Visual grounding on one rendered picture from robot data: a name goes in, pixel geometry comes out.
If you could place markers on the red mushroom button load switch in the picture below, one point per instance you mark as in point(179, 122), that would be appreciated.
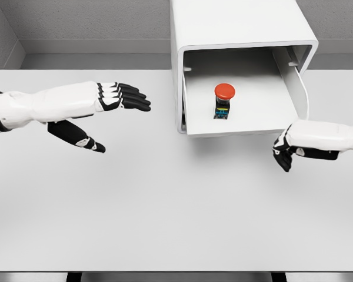
point(223, 98)

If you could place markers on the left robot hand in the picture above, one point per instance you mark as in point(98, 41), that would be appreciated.
point(67, 101)

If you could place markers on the white tabletop storage cabinet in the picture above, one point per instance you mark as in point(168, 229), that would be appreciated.
point(238, 38)

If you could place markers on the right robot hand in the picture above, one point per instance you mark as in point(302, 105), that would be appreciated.
point(309, 138)

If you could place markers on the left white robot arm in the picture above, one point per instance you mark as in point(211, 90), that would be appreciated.
point(11, 110)

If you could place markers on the white cabinet drawer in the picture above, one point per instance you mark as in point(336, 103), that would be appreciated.
point(247, 100)

